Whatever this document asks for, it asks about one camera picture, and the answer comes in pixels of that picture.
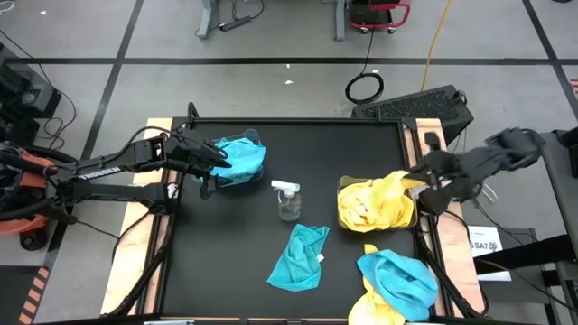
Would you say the clear spray bottle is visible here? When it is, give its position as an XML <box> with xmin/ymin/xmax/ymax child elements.
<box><xmin>270</xmin><ymin>180</ymin><xmax>303</xmax><ymax>222</ymax></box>

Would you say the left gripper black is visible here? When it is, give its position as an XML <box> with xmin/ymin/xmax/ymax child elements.
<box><xmin>169</xmin><ymin>130</ymin><xmax>234</xmax><ymax>200</ymax></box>

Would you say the white cable loop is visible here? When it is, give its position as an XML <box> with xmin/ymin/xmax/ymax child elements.
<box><xmin>477</xmin><ymin>183</ymin><xmax>499</xmax><ymax>203</ymax></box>

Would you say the white paper label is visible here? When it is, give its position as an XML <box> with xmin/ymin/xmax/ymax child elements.
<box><xmin>467</xmin><ymin>225</ymin><xmax>514</xmax><ymax>282</ymax></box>

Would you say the black coiled cable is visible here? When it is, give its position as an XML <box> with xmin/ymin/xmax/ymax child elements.
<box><xmin>344</xmin><ymin>26</ymin><xmax>386</xmax><ymax>106</ymax></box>

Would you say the black vacuum hose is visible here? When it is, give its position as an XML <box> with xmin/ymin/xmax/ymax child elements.
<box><xmin>0</xmin><ymin>143</ymin><xmax>82</xmax><ymax>223</ymax></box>

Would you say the yellow hanging cable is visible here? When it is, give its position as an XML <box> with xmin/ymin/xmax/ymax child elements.
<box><xmin>419</xmin><ymin>0</ymin><xmax>453</xmax><ymax>91</ymax></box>

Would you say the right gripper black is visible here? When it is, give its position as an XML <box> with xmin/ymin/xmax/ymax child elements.
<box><xmin>407</xmin><ymin>132</ymin><xmax>466</xmax><ymax>187</ymax></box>

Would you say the black metal stand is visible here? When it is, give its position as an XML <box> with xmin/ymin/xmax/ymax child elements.
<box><xmin>473</xmin><ymin>234</ymin><xmax>578</xmax><ymax>325</ymax></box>

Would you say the red framed cart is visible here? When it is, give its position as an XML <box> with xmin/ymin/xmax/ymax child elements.
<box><xmin>347</xmin><ymin>0</ymin><xmax>412</xmax><ymax>35</ymax></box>

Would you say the clear plastic basket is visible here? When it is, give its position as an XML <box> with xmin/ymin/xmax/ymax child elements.
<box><xmin>337</xmin><ymin>174</ymin><xmax>419</xmax><ymax>232</ymax></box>
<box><xmin>198</xmin><ymin>128</ymin><xmax>267</xmax><ymax>187</ymax></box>

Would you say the orange shop vacuum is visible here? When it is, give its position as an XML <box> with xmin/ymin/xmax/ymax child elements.
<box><xmin>0</xmin><ymin>148</ymin><xmax>69</xmax><ymax>236</ymax></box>

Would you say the black power strip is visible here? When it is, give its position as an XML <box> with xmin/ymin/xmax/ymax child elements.
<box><xmin>218</xmin><ymin>15</ymin><xmax>253</xmax><ymax>33</ymax></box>

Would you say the black equipment box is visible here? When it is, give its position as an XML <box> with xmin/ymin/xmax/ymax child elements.
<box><xmin>0</xmin><ymin>44</ymin><xmax>62</xmax><ymax>145</ymax></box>

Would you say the grey desk leg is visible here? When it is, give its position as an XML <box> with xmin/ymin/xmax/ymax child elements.
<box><xmin>195</xmin><ymin>0</ymin><xmax>222</xmax><ymax>40</ymax></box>
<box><xmin>333</xmin><ymin>0</ymin><xmax>348</xmax><ymax>42</ymax></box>

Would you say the teal microfiber towel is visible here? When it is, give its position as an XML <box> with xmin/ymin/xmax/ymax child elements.
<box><xmin>266</xmin><ymin>224</ymin><xmax>331</xmax><ymax>293</ymax></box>

